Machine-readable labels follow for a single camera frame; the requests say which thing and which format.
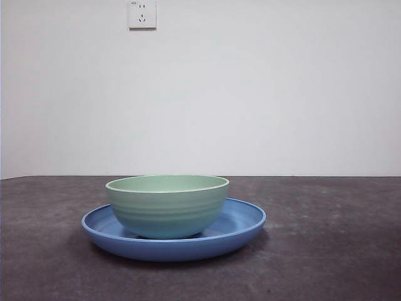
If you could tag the green ribbed bowl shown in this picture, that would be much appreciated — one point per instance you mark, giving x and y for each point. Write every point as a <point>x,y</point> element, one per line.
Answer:
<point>166,213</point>

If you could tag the blue round plate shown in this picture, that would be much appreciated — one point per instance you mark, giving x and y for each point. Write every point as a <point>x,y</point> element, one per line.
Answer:
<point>175,251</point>

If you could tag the white wall socket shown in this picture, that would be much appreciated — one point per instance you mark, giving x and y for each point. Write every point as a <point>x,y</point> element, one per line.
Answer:
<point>142,15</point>

